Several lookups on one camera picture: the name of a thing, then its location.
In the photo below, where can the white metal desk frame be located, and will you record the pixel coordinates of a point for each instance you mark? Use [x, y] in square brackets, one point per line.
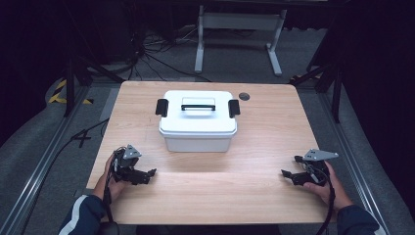
[239, 21]

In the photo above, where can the aluminium floor rail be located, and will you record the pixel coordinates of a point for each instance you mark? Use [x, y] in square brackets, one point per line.
[39, 169]
[352, 156]

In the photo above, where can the grey round table grommet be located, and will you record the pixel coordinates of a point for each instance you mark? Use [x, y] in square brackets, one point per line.
[244, 96]

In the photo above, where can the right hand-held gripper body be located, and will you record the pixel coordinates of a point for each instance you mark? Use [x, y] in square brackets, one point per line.
[318, 169]

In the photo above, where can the yellow black floor tape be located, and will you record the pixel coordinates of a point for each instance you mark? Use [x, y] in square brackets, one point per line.
[58, 96]

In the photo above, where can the black tripod stand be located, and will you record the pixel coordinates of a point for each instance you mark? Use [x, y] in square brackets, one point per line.
[336, 88]
[70, 84]

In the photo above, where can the person's right hand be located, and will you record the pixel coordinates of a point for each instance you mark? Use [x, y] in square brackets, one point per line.
[336, 192]

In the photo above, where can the person's left hand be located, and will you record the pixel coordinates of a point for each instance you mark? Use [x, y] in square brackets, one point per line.
[114, 189]

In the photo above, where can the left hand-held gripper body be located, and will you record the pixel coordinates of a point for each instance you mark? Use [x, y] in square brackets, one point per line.
[125, 163]

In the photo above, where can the white plastic storage box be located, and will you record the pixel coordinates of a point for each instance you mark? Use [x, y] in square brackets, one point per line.
[197, 144]

